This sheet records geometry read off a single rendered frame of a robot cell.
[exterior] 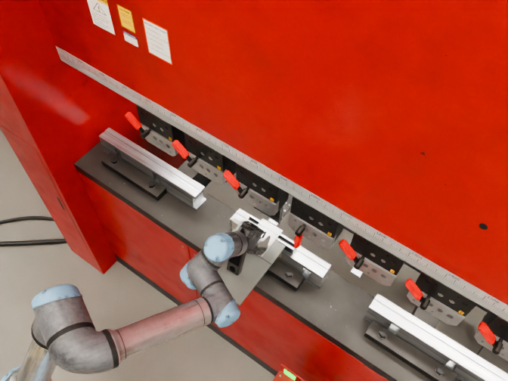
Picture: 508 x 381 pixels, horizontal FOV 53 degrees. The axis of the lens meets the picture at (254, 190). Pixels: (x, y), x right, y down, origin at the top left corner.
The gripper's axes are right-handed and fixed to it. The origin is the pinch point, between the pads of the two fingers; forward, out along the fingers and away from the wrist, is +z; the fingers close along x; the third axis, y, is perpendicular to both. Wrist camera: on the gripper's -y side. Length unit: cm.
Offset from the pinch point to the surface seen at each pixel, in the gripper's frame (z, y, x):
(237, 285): -10.0, -12.8, -3.7
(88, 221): 31, -43, 86
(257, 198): -15.6, 16.3, 2.2
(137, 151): 8, 3, 63
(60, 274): 56, -89, 105
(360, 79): -61, 56, -20
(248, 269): -5.7, -7.8, -3.1
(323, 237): -15.7, 16.3, -21.4
